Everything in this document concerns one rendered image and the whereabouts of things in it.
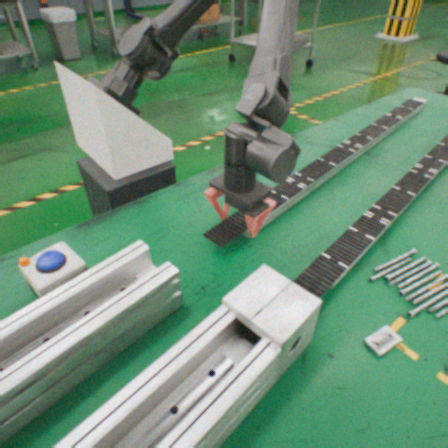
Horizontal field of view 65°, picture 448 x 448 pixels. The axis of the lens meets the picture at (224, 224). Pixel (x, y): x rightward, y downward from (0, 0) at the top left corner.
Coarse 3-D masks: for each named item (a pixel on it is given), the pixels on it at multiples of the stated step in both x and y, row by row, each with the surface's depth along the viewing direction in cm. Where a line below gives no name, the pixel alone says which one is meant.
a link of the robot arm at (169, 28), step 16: (176, 0) 77; (192, 0) 74; (208, 0) 75; (160, 16) 78; (176, 16) 75; (192, 16) 76; (128, 32) 79; (144, 32) 76; (160, 32) 76; (176, 32) 78; (128, 48) 77; (144, 48) 77; (176, 48) 82
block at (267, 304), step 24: (264, 264) 52; (240, 288) 49; (264, 288) 49; (288, 288) 49; (240, 312) 46; (264, 312) 45; (288, 312) 45; (312, 312) 46; (264, 336) 44; (288, 336) 43; (288, 360) 48
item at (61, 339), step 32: (128, 256) 55; (64, 288) 50; (96, 288) 52; (128, 288) 50; (160, 288) 51; (32, 320) 46; (64, 320) 50; (96, 320) 46; (128, 320) 49; (160, 320) 55; (0, 352) 45; (32, 352) 42; (64, 352) 43; (96, 352) 48; (0, 384) 39; (32, 384) 41; (64, 384) 45; (0, 416) 40; (32, 416) 44
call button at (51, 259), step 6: (48, 252) 57; (54, 252) 57; (60, 252) 57; (42, 258) 56; (48, 258) 56; (54, 258) 56; (60, 258) 56; (42, 264) 55; (48, 264) 55; (54, 264) 55; (60, 264) 56
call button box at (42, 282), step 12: (72, 252) 59; (36, 264) 57; (72, 264) 57; (84, 264) 57; (24, 276) 58; (36, 276) 55; (48, 276) 55; (60, 276) 55; (72, 276) 56; (36, 288) 54; (48, 288) 54
